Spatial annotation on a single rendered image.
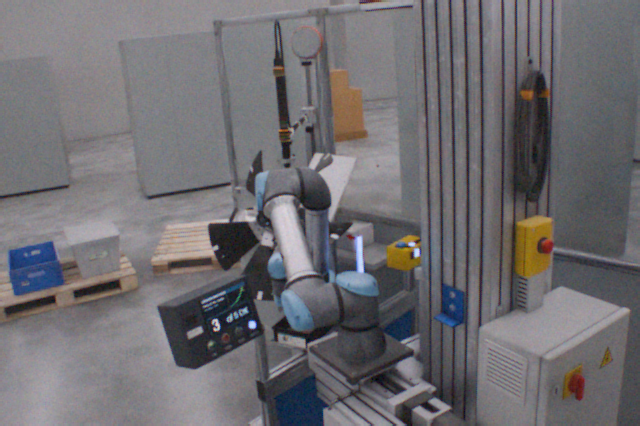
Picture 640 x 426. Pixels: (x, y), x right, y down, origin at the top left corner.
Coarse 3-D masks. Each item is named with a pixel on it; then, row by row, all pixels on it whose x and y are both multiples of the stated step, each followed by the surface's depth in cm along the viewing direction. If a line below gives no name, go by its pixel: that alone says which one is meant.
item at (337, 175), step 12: (336, 156) 275; (312, 168) 281; (324, 168) 276; (336, 168) 271; (348, 168) 267; (336, 180) 268; (348, 180) 265; (336, 192) 265; (300, 204) 275; (336, 204) 262
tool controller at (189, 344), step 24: (216, 288) 167; (240, 288) 172; (168, 312) 161; (192, 312) 161; (216, 312) 166; (240, 312) 171; (168, 336) 165; (192, 336) 160; (216, 336) 165; (240, 336) 171; (192, 360) 159
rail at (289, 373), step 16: (416, 288) 249; (384, 304) 237; (400, 304) 241; (416, 304) 251; (384, 320) 234; (304, 352) 205; (288, 368) 197; (304, 368) 203; (272, 384) 192; (288, 384) 198
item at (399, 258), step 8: (400, 240) 245; (408, 240) 244; (392, 248) 238; (400, 248) 236; (416, 248) 238; (392, 256) 239; (400, 256) 236; (408, 256) 234; (392, 264) 240; (400, 264) 237; (408, 264) 235; (416, 264) 240
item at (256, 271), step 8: (264, 248) 241; (256, 256) 240; (264, 256) 240; (248, 264) 239; (256, 264) 239; (264, 264) 239; (248, 272) 238; (256, 272) 237; (264, 272) 238; (256, 280) 236; (264, 280) 236; (256, 288) 235; (264, 288) 235; (272, 288) 235; (256, 296) 234; (264, 296) 234; (272, 296) 234
